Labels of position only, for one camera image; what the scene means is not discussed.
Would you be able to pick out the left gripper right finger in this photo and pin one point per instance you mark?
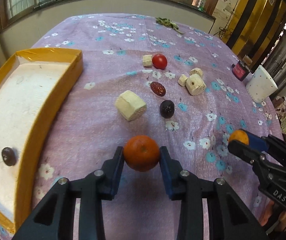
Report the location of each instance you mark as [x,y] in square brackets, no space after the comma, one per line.
[184,186]

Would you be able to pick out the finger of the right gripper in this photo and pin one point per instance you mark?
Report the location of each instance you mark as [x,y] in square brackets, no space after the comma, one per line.
[245,153]
[271,145]

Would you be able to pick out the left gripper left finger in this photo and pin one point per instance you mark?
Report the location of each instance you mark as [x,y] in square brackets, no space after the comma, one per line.
[98,186]

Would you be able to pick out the yellowish orange tangerine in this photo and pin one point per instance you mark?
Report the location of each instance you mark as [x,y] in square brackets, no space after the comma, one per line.
[239,135]

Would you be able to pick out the bright orange tangerine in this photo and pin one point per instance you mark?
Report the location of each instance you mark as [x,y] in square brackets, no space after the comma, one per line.
[141,153]

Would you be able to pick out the dark passion fruit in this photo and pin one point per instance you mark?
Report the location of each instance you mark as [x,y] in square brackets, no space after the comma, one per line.
[167,109]
[8,156]

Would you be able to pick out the white sugarcane chunk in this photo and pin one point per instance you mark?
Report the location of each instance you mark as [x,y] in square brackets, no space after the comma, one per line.
[130,105]

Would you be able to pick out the large sugarcane chunk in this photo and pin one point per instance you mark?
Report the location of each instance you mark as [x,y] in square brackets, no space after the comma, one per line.
[195,85]

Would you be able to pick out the red jujube date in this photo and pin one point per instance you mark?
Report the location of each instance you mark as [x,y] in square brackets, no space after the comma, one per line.
[158,89]

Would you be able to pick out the medium sugarcane piece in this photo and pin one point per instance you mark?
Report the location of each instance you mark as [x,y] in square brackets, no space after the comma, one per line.
[197,71]

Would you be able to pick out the small sugarcane piece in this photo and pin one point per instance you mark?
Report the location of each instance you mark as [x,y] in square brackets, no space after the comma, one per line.
[182,80]

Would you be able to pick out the person's right hand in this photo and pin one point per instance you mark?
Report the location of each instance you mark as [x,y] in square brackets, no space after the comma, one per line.
[273,218]

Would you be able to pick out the white dotted cup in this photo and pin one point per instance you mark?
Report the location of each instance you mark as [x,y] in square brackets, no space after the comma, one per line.
[261,85]

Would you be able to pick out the black red jar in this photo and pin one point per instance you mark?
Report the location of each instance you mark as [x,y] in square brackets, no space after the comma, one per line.
[241,68]

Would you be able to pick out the yellow rimmed white tray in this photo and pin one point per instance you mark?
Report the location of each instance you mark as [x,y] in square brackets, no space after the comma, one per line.
[33,85]

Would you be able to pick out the red tomato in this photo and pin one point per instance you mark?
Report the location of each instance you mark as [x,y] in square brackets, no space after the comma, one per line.
[159,61]

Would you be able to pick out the sugarcane piece by tomato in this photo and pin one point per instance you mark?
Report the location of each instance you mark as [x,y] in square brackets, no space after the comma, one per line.
[147,60]

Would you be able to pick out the dried green leaves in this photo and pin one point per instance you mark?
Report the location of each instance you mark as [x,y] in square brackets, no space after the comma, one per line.
[169,24]

